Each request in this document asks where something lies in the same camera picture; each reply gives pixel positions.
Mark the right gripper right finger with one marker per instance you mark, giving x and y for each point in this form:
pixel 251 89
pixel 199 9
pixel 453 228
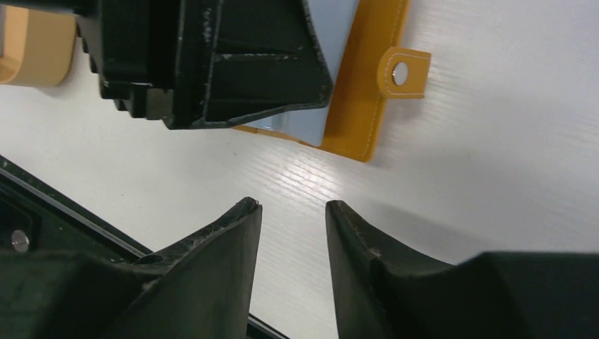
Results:
pixel 383 288

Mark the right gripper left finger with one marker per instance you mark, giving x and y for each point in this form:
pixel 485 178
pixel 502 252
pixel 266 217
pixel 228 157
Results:
pixel 198 287

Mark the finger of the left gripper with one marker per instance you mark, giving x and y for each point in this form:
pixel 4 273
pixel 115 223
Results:
pixel 205 64

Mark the orange plastic tray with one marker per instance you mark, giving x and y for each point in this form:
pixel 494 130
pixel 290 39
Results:
pixel 36 47

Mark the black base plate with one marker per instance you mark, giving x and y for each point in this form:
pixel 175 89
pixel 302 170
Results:
pixel 35 217

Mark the orange leather card holder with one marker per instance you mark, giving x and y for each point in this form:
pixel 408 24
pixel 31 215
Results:
pixel 363 45

